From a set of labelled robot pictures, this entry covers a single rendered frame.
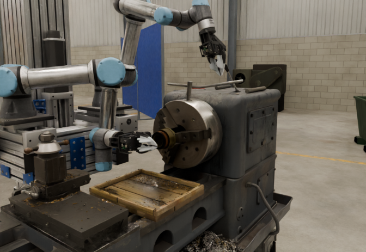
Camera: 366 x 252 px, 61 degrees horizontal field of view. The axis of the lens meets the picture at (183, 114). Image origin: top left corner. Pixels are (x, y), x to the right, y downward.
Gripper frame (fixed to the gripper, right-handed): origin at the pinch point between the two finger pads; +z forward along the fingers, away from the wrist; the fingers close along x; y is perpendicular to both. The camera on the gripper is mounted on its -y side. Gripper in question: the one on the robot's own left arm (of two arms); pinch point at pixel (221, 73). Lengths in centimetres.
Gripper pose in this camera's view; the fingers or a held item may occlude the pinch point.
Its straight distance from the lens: 144.7
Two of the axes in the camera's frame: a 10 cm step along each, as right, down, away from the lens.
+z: 2.5, 9.7, -0.4
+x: 7.7, -2.3, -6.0
